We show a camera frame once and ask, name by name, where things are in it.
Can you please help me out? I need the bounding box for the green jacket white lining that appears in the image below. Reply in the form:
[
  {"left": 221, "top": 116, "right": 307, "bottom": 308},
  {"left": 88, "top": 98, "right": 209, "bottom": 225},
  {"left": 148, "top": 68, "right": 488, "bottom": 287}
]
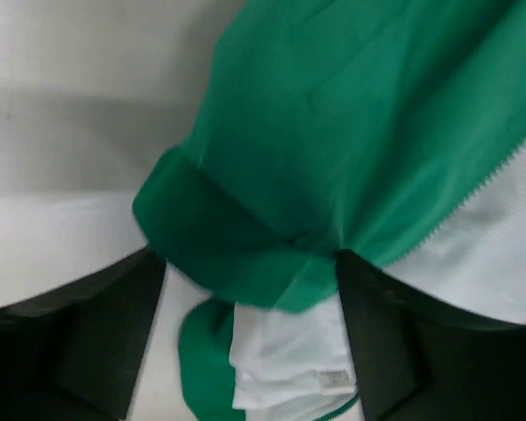
[{"left": 132, "top": 1, "right": 526, "bottom": 420}]

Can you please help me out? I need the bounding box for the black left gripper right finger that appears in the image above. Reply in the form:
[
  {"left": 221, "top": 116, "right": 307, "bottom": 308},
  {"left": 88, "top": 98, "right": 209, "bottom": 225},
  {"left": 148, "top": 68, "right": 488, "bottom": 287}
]
[{"left": 336, "top": 250, "right": 526, "bottom": 420}]

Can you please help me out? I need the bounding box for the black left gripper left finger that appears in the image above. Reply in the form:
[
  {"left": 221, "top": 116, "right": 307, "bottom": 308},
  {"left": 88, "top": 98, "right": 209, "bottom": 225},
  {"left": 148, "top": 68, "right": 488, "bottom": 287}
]
[{"left": 0, "top": 248, "right": 166, "bottom": 421}]

